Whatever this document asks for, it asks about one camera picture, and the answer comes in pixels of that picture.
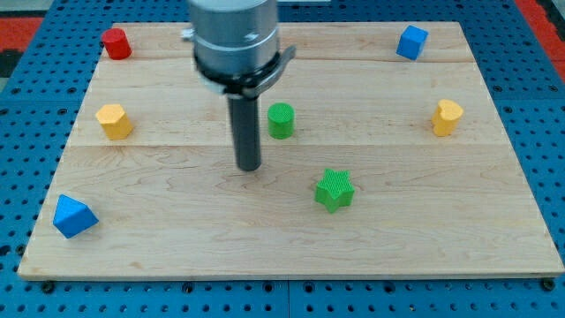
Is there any blue triangle block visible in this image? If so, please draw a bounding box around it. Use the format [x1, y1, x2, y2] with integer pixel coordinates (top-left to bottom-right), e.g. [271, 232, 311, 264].
[52, 194, 99, 239]

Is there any green star block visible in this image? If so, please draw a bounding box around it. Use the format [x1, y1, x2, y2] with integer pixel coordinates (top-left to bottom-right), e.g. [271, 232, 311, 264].
[314, 168, 355, 214]

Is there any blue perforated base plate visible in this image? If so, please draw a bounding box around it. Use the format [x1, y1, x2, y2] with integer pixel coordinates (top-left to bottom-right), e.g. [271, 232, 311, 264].
[1, 0, 564, 317]

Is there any blue cube block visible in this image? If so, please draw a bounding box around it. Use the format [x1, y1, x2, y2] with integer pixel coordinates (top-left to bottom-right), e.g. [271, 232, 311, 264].
[395, 25, 429, 61]

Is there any wooden board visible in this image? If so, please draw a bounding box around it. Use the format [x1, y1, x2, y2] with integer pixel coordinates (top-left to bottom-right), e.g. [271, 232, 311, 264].
[19, 22, 564, 282]

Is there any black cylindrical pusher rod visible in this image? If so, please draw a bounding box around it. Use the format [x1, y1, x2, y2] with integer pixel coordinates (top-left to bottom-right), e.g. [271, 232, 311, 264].
[228, 97, 261, 171]

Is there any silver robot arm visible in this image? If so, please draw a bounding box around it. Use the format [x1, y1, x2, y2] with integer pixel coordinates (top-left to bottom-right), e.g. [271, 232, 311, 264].
[183, 0, 297, 171]

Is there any red cylinder block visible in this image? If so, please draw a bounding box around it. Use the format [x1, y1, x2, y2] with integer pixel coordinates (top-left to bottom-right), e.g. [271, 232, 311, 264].
[102, 28, 132, 60]

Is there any green cylinder block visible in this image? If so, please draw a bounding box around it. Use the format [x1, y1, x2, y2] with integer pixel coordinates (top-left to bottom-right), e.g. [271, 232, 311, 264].
[267, 102, 295, 140]

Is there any yellow hexagon block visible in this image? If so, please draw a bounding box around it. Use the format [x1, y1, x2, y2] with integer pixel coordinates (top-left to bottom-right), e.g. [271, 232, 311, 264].
[95, 104, 133, 140]

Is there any yellow heart block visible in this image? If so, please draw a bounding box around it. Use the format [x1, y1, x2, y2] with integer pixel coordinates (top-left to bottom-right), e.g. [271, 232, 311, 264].
[431, 99, 464, 137]

